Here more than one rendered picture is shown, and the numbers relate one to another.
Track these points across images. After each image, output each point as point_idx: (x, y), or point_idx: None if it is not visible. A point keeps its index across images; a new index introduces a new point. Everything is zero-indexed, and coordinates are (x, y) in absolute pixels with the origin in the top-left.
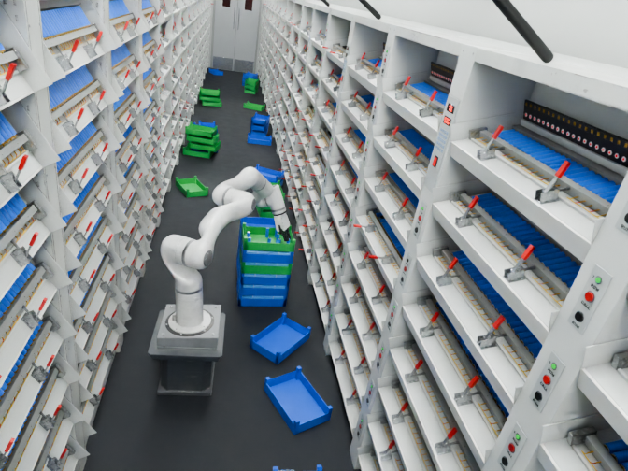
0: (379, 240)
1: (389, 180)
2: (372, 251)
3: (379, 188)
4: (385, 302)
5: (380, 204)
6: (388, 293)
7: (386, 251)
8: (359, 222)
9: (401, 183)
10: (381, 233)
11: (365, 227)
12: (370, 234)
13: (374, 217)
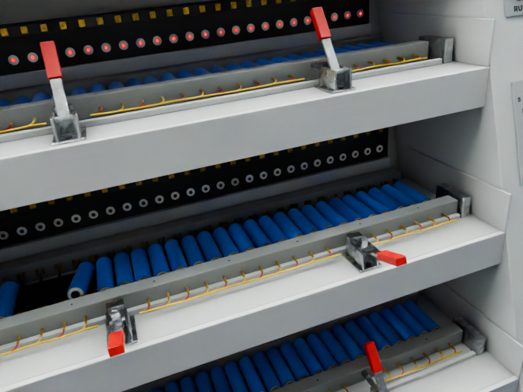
0: (213, 295)
1: (33, 104)
2: (265, 327)
3: (77, 118)
4: (387, 380)
5: (203, 125)
6: (356, 368)
7: (295, 270)
8: (16, 388)
9: (79, 93)
10: (191, 273)
11: (123, 326)
12: (152, 328)
13: (38, 311)
